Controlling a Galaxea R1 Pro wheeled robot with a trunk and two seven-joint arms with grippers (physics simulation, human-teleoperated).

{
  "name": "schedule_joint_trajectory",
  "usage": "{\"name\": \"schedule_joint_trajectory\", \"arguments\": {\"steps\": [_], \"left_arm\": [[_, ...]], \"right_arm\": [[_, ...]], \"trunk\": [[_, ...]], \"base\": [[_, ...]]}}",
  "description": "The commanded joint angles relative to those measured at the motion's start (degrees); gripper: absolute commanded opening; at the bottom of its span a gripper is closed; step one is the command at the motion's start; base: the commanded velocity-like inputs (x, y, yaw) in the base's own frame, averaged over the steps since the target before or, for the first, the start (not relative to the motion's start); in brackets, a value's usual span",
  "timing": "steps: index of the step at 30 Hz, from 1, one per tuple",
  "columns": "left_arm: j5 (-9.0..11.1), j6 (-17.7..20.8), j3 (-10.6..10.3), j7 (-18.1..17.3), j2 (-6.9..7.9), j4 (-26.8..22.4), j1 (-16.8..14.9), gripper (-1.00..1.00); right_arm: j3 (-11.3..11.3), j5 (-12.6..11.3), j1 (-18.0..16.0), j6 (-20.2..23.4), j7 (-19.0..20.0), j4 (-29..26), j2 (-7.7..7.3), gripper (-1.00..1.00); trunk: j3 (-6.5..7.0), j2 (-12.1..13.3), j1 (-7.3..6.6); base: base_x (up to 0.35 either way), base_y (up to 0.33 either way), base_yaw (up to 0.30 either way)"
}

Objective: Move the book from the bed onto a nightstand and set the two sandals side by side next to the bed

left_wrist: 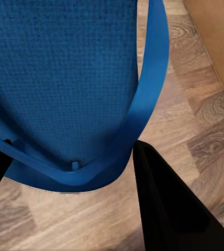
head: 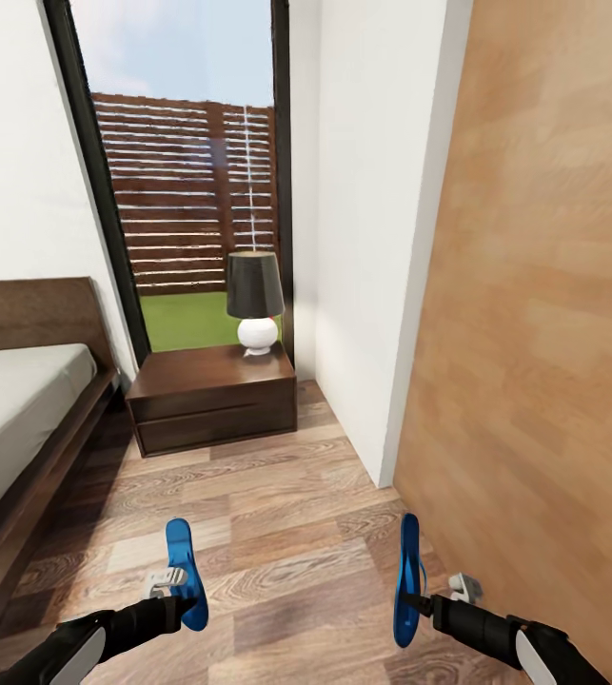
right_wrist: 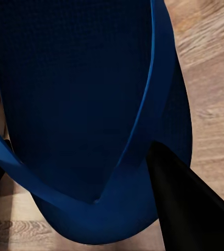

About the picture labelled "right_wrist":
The sandal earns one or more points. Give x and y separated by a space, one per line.
86 85

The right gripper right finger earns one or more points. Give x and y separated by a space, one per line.
191 214

